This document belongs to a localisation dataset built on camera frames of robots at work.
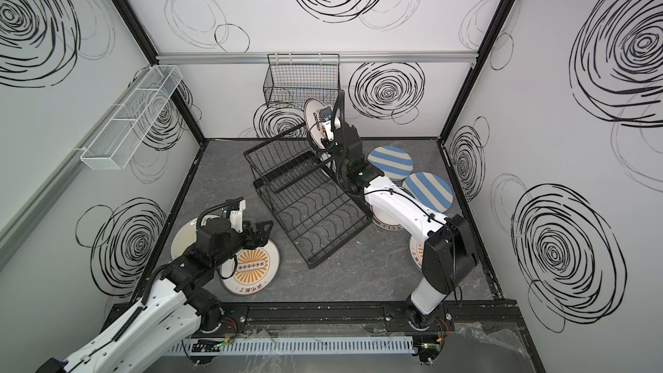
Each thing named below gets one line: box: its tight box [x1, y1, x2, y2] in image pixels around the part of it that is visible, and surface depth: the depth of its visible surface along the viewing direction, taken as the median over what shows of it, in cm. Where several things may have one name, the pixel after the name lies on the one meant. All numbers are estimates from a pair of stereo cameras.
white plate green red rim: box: [371, 204, 405, 231], surface depth 93 cm
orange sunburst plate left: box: [219, 239, 280, 297], surface depth 82 cm
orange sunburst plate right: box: [409, 235, 425, 271], surface depth 88 cm
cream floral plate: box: [170, 214, 211, 260], surface depth 90 cm
